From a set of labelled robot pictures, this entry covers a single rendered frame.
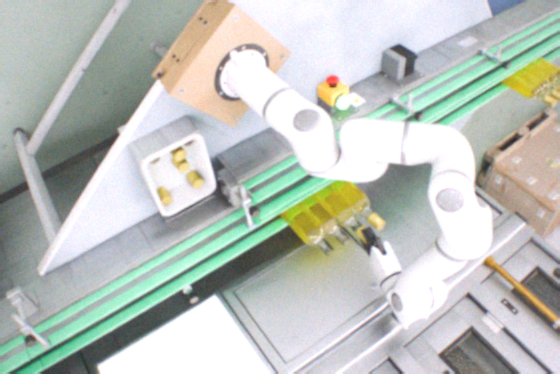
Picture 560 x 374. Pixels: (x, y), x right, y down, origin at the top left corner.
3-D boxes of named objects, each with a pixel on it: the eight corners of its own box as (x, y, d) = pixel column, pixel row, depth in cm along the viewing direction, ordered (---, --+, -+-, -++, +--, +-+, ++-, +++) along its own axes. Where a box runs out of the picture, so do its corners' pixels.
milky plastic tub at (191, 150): (152, 200, 132) (164, 220, 127) (127, 144, 115) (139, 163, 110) (204, 172, 138) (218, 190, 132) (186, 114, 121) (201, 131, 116)
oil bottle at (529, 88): (490, 77, 179) (548, 112, 163) (493, 65, 175) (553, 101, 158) (498, 72, 181) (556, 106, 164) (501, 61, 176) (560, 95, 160)
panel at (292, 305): (95, 368, 127) (144, 472, 107) (91, 365, 124) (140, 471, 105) (341, 218, 155) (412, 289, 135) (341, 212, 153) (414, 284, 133)
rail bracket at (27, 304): (23, 301, 121) (44, 365, 108) (-9, 269, 109) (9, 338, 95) (37, 293, 123) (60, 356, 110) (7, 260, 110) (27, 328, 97)
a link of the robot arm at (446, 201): (406, 214, 104) (396, 256, 93) (442, 137, 92) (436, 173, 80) (472, 240, 102) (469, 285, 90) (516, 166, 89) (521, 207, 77)
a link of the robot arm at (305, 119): (290, 76, 99) (340, 117, 91) (303, 113, 110) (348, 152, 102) (255, 103, 98) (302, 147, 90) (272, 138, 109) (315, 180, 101)
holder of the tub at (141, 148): (157, 210, 136) (168, 227, 132) (127, 143, 116) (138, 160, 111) (206, 183, 142) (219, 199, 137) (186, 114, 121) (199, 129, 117)
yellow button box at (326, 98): (316, 101, 148) (331, 113, 144) (316, 83, 142) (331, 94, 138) (334, 93, 150) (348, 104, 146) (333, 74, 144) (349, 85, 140)
